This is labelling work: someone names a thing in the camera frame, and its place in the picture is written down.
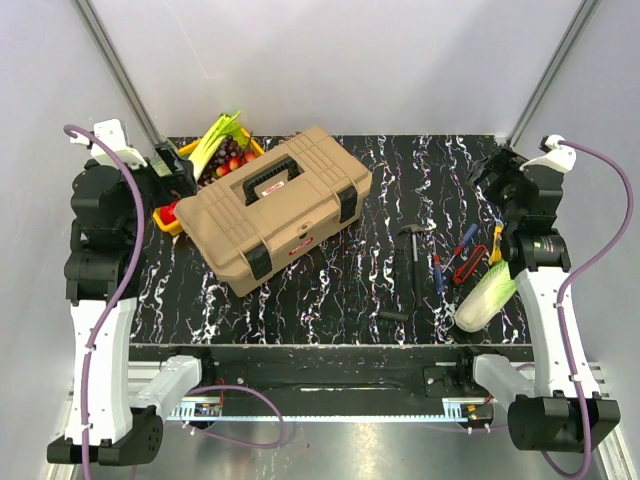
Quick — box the napa cabbage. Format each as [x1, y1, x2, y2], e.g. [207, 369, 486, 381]
[454, 260, 516, 333]

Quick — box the tan plastic tool box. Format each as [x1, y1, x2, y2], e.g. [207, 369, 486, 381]
[175, 126, 372, 297]

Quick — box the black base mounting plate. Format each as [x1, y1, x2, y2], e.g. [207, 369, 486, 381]
[128, 344, 533, 423]

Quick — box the green white leek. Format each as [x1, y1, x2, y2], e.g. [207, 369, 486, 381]
[188, 110, 244, 180]

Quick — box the yellow plastic fruit tray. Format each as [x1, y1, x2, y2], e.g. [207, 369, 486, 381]
[153, 127, 265, 236]

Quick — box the black handled claw hammer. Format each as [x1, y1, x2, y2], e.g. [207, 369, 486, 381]
[398, 224, 436, 310]

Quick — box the short black cylinder bit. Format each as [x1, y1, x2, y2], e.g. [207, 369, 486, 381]
[378, 311, 408, 322]

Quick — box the red black utility knife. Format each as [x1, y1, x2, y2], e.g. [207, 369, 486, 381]
[452, 245, 488, 287]

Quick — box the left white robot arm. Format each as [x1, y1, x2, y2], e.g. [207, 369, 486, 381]
[47, 119, 217, 468]

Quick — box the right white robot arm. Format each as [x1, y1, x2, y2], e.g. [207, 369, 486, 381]
[454, 135, 620, 455]

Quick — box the dark purple grape bunch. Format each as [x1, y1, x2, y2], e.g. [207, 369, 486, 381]
[198, 135, 247, 187]

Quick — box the yellow utility knife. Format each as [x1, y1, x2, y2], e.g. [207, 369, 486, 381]
[488, 220, 504, 266]

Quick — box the red tomato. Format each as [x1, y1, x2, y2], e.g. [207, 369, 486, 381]
[159, 201, 177, 225]

